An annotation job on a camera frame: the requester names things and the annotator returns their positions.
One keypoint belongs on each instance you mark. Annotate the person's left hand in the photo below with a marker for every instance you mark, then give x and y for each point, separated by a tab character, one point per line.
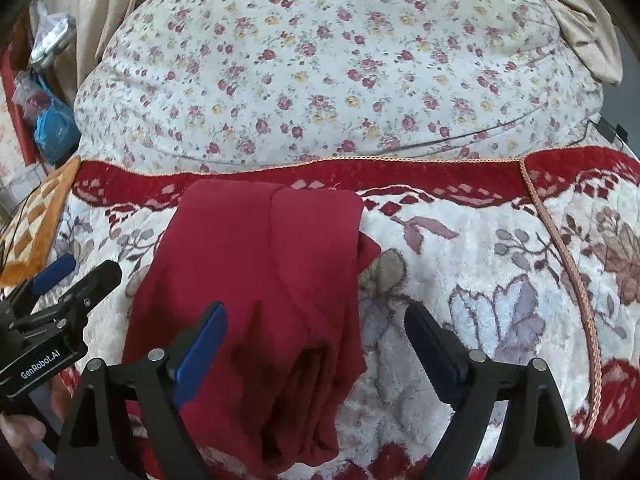
20	432

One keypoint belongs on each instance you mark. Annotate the clear plastic bag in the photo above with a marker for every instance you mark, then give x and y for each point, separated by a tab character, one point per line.
32	97
50	37

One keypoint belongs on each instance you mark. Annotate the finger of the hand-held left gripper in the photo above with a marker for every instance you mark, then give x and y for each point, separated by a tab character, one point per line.
52	272
95	282

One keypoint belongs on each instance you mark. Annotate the red garment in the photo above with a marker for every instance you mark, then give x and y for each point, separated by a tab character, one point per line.
260	270

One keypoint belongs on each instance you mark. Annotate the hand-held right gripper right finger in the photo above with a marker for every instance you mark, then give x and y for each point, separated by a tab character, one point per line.
435	355

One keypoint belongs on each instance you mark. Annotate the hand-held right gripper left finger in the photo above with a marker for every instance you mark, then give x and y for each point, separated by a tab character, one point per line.
200	355

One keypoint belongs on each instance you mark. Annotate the red white floral blanket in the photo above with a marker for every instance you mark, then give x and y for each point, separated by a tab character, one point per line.
500	260

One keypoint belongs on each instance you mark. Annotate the black charger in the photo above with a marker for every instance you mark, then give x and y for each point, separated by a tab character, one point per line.
612	130

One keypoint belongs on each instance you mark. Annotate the white floral pillow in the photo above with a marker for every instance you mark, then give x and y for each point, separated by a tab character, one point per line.
325	60

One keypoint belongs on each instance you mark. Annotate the beige curtain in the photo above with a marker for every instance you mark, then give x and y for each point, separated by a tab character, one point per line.
580	15
100	15

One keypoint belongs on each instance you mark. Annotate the blue plastic packet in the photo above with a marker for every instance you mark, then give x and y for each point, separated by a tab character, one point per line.
56	130

